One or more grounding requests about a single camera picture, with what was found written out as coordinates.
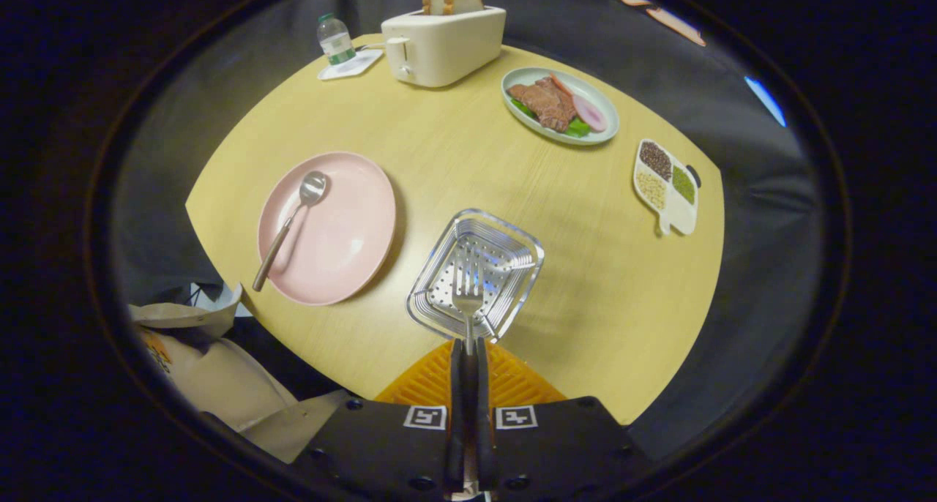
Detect metal fork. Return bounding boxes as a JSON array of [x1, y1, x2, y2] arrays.
[[452, 262, 485, 356]]

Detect square steel mesh basket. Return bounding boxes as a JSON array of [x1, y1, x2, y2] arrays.
[[406, 209, 545, 343]]

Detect white divided dish with beans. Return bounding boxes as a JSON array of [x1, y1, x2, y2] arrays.
[[632, 138, 701, 237]]

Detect pink round plate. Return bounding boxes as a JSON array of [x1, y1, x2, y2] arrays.
[[257, 151, 397, 307]]

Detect brown meat slices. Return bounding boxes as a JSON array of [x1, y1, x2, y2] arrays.
[[508, 78, 578, 133]]

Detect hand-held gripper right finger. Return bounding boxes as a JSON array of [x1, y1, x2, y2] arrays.
[[474, 337, 652, 502]]

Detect green vegetable pieces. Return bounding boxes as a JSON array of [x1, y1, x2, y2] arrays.
[[510, 98, 592, 138]]

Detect cream white toaster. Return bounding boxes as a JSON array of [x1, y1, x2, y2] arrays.
[[381, 6, 507, 89]]

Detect metal spoon with wooden handle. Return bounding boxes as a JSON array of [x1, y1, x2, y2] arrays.
[[253, 171, 329, 293]]

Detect white square coaster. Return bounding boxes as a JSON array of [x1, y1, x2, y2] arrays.
[[318, 48, 384, 81]]

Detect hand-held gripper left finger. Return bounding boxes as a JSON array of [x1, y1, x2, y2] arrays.
[[293, 339, 469, 502]]

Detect small clear water bottle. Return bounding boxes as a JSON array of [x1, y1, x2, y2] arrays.
[[317, 13, 356, 66]]

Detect pale green oval plate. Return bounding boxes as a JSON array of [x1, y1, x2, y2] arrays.
[[501, 67, 620, 146]]

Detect pink ham slice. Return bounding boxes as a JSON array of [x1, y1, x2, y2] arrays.
[[571, 94, 608, 133]]

